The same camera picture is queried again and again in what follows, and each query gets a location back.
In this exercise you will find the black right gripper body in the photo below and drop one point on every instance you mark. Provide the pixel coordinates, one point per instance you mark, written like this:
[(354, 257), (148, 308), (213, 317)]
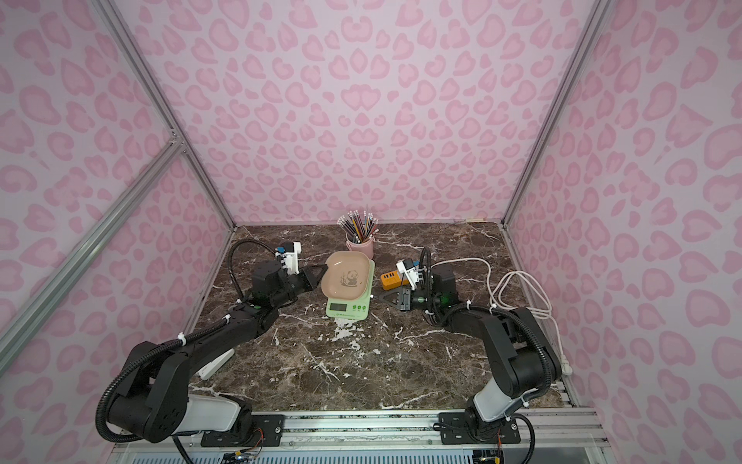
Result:
[(406, 295)]

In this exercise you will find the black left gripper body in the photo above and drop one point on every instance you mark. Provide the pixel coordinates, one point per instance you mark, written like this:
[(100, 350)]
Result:
[(304, 278)]

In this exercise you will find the green electronic kitchen scale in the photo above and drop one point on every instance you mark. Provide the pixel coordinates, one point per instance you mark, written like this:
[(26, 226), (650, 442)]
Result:
[(348, 302)]

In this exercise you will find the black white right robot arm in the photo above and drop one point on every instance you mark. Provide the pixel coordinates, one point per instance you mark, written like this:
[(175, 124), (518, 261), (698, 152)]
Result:
[(523, 363)]

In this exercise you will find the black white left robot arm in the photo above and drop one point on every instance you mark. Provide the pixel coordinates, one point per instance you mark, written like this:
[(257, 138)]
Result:
[(150, 398)]

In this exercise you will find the pink panda scale bowl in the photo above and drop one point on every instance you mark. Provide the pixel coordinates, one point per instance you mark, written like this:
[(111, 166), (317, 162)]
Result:
[(347, 276)]

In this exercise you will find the orange power strip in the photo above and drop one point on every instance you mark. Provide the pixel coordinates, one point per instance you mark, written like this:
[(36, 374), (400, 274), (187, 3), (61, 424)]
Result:
[(391, 280)]

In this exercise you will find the pink metal pencil bucket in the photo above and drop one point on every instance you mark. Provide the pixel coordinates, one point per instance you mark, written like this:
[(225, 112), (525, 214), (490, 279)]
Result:
[(365, 247)]

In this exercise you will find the bundle of coloured pencils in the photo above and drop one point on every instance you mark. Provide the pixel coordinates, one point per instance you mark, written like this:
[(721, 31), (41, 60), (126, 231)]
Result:
[(359, 227)]

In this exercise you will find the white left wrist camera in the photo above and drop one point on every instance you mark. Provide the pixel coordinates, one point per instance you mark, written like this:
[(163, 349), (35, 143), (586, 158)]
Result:
[(287, 254)]

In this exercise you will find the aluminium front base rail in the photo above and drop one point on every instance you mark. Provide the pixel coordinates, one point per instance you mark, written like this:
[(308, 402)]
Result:
[(560, 435)]

